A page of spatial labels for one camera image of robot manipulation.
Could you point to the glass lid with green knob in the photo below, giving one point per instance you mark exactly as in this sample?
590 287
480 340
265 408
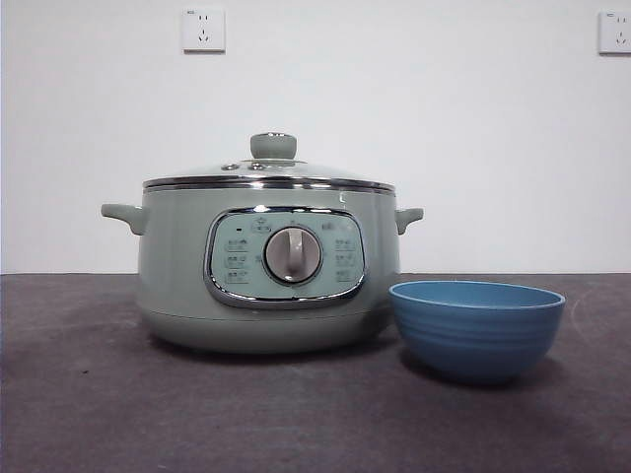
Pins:
273 146

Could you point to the pale green electric steamer pot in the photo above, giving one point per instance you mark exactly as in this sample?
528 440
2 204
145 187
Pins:
172 256

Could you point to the blue ribbed bowl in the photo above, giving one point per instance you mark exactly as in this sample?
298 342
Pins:
473 340

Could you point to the dark grey table mat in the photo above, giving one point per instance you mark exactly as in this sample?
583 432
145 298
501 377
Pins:
148 419

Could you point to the white wall socket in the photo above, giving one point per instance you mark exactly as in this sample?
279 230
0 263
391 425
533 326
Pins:
616 32
204 30

